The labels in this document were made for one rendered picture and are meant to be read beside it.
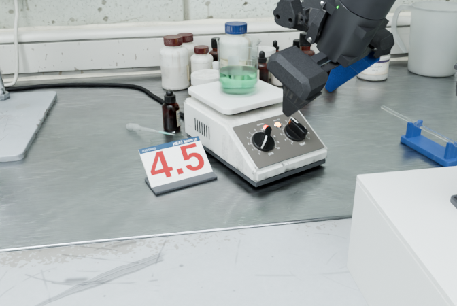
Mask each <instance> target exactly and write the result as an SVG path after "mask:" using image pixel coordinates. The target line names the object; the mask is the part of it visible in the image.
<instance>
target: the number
mask: <svg viewBox="0 0 457 306"><path fill-rule="evenodd" d="M142 155H143V158H144V160H145V163H146V167H147V169H148V172H149V174H150V178H151V180H152V183H154V182H159V181H162V180H167V179H169V178H173V177H177V176H181V175H186V174H188V173H193V172H196V171H201V170H204V169H208V168H209V165H208V164H207V161H206V158H205V155H204V153H203V151H202V148H201V145H200V143H199V141H195V142H192V143H186V144H183V145H179V146H173V147H170V148H165V149H162V150H156V151H153V152H147V153H144V154H142Z"/></svg>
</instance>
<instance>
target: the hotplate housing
mask: <svg viewBox="0 0 457 306"><path fill-rule="evenodd" d="M299 113H300V114H301V115H302V113H301V112H300V111H299ZM280 114H283V112H282V102H280V103H275V104H272V105H267V106H264V107H259V108H256V109H251V110H248V111H244V112H239V113H236V114H222V113H221V112H219V111H218V110H216V109H214V108H212V107H210V106H209V105H207V104H205V103H204V102H202V101H200V100H198V99H196V98H195V97H191V98H187V99H186V100H185V101H184V121H185V132H186V133H187V137H188V138H191V137H196V136H199V139H200V141H201V144H202V146H203V149H204V150H205V151H207V152H209V153H210V154H211V155H212V156H214V157H215V158H217V159H218V160H219V161H220V162H222V163H223V164H225V165H226V166H227V167H229V168H230V169H232V170H233V171H234V172H235V173H237V174H238V175H240V176H241V177H242V178H243V179H245V180H247V181H248V182H249V183H251V184H252V185H253V186H255V187H258V186H262V185H263V184H267V183H269V182H273V181H275V180H278V179H281V178H283V177H287V176H289V175H292V174H295V173H298V172H301V171H304V170H307V169H310V168H312V167H316V166H318V165H321V164H324V163H325V162H326V159H325V158H327V150H328V148H327V147H326V146H325V145H324V143H323V142H322V140H321V139H320V138H319V137H318V135H317V134H316V132H315V131H314V130H313V128H312V127H311V125H310V124H309V123H308V121H307V120H306V119H305V117H304V116H303V115H302V117H303V118H304V119H305V121H306V122H307V123H308V125H309V126H310V127H311V129H312V130H313V132H314V133H315V134H316V135H317V137H318V139H319V140H320V141H321V142H322V144H323V145H324V148H322V149H319V150H316V151H313V152H310V153H307V154H304V155H301V156H298V157H295V158H291V159H288V160H285V161H282V162H280V163H276V164H274V165H270V166H268V167H264V168H262V169H259V168H258V167H257V166H256V165H255V163H254V161H253V160H252V159H251V157H250V155H249V154H248V152H247V151H246V149H245V148H244V146H243V144H242V143H241V142H240V140H239V138H238V136H237V135H236V134H235V132H234V130H233V128H232V127H234V126H239V125H242V124H247V123H250V122H254V121H257V120H262V119H265V118H270V117H273V116H277V115H280Z"/></svg>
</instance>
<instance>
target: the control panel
mask: <svg viewBox="0 0 457 306"><path fill-rule="evenodd" d="M291 117H292V118H295V119H296V120H298V121H299V122H300V123H301V124H302V125H303V126H304V127H305V128H306V129H307V130H308V133H307V134H306V137H305V138H304V140H303V141H293V140H291V139H289V138H288V137H287V136H286V134H285V132H284V128H285V126H286V125H287V124H288V121H289V119H290V118H291ZM276 122H278V123H280V126H276V125H275V123H276ZM265 125H267V126H270V127H271V128H272V131H271V134H270V136H272V138H273V139H274V142H275V145H274V147H273V149H272V150H270V151H268V152H264V151H261V150H259V149H257V148H256V147H255V146H254V145H253V143H252V137H253V135H254V134H255V133H257V132H264V130H265V129H264V126H265ZM232 128H233V130H234V132H235V134H236V135H237V136H238V138H239V140H240V142H241V143H242V144H243V146H244V148H245V149H246V151H247V152H248V154H249V155H250V157H251V159H252V160H253V161H254V163H255V165H256V166H257V167H258V168H259V169H262V168H264V167H268V166H270V165H274V164H276V163H280V162H282V161H285V160H288V159H291V158H295V157H298V156H301V155H304V154H307V153H310V152H313V151H316V150H319V149H322V148H324V145H323V144H322V142H321V141H320V140H319V139H318V137H317V135H316V134H315V133H314V132H313V130H312V129H311V127H310V126H309V125H308V123H307V122H306V121H305V119H304V118H303V117H302V115H301V114H300V113H299V111H297V112H295V113H294V114H293V115H291V116H289V117H287V116H286V115H285V114H280V115H277V116H273V117H270V118H265V119H262V120H257V121H254V122H250V123H247V124H242V125H239V126H234V127H232Z"/></svg>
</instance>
